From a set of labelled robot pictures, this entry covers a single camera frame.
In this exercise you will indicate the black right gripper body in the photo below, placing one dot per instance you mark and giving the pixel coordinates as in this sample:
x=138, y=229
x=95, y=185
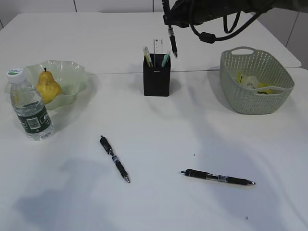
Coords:
x=186, y=12

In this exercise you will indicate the black pen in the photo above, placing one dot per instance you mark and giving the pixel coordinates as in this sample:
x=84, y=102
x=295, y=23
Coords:
x=209, y=176
x=172, y=41
x=109, y=150

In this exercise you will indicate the transparent plastic ruler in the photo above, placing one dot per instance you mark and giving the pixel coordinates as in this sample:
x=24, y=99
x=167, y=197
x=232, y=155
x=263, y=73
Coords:
x=158, y=46

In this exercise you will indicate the mint green pen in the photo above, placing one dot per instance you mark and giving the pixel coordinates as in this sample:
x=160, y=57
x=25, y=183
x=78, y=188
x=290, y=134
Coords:
x=165, y=59

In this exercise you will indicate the yellow pen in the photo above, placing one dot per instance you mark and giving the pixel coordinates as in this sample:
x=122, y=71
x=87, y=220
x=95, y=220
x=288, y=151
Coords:
x=147, y=56

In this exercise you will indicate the yellow white waste paper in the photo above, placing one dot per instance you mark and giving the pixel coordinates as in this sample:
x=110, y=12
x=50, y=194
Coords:
x=251, y=82

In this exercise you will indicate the yellow pear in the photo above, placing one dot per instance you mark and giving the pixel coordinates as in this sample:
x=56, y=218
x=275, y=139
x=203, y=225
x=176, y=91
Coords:
x=48, y=87

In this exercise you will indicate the clear water bottle green label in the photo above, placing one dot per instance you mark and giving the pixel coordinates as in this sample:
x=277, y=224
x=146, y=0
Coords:
x=29, y=106

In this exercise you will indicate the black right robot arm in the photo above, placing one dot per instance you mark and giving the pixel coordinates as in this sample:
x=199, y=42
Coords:
x=227, y=7

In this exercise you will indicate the black square pen holder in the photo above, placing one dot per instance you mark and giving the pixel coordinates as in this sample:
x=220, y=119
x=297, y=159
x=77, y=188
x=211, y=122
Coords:
x=156, y=80

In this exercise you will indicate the green woven plastic basket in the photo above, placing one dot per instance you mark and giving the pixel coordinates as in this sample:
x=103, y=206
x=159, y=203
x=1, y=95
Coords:
x=266, y=68

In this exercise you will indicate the green wavy glass plate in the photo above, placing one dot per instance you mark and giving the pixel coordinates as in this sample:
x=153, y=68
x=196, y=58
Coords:
x=71, y=76

